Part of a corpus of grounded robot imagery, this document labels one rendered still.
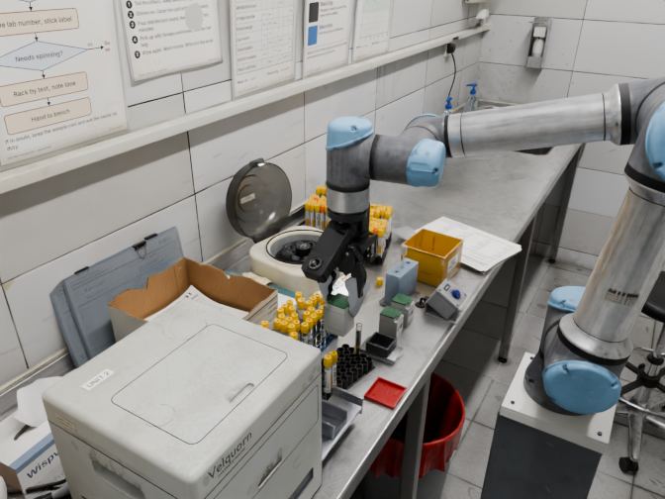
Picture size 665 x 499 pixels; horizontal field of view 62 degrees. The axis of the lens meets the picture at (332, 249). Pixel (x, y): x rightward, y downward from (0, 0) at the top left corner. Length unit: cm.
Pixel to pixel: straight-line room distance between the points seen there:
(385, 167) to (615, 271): 38
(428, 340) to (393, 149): 61
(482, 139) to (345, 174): 24
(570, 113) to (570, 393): 45
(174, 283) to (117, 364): 58
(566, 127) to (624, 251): 22
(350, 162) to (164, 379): 43
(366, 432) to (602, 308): 49
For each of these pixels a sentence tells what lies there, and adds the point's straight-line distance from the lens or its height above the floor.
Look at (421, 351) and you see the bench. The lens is 133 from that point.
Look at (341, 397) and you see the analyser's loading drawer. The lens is 113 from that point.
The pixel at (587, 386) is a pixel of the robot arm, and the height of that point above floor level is 108.
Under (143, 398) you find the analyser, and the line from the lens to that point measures 79.
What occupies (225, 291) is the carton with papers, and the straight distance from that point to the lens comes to 137.
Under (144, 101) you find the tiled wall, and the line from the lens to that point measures 134.
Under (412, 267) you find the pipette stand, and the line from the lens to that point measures 145.
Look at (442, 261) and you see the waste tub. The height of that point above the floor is 96.
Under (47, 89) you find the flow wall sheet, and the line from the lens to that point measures 118.
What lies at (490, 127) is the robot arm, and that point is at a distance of 98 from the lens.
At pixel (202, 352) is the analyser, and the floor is 117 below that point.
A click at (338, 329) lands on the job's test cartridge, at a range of 106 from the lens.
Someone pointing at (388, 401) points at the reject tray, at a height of 88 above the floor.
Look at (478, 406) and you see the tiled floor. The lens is 253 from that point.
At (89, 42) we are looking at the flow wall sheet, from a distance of 122.
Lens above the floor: 169
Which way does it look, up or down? 28 degrees down
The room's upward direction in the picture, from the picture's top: 1 degrees clockwise
